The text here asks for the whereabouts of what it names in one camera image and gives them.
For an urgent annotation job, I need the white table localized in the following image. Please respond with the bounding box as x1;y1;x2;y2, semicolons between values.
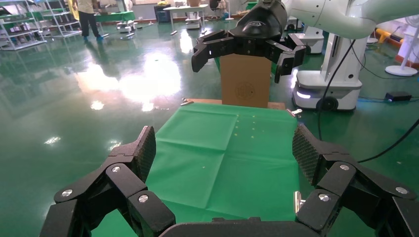
163;3;209;36

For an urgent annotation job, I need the thin black cable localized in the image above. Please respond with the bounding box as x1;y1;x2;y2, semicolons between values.
317;39;357;142
357;118;419;164

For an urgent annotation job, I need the tall cardboard box round logo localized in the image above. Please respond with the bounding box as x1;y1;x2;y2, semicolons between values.
220;54;273;109

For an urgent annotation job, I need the green table cloth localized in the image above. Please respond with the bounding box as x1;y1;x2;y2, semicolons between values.
91;103;300;237

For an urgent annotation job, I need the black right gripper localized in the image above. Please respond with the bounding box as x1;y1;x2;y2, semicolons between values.
191;0;307;84

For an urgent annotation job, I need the green covered table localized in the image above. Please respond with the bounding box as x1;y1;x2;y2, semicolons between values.
94;10;136;24

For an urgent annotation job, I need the white metal shelf rack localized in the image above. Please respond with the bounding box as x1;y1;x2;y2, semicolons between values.
0;0;47;52
42;0;83;39

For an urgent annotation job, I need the white robot torso and base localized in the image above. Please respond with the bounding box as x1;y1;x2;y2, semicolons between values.
292;33;368;112

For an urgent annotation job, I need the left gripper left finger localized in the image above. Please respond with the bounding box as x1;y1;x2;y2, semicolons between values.
39;125;176;237

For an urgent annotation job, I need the black power adapter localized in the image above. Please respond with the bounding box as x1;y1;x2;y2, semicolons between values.
384;91;413;102

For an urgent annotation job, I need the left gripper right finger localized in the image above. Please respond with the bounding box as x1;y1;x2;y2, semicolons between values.
292;124;419;237

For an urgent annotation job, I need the person in dark trousers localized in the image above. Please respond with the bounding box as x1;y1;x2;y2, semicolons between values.
72;0;104;42

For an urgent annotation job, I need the white pedestal fan stand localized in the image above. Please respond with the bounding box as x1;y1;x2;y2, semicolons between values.
385;14;419;78

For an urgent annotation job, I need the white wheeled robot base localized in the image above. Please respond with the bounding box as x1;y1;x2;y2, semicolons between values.
293;26;325;55

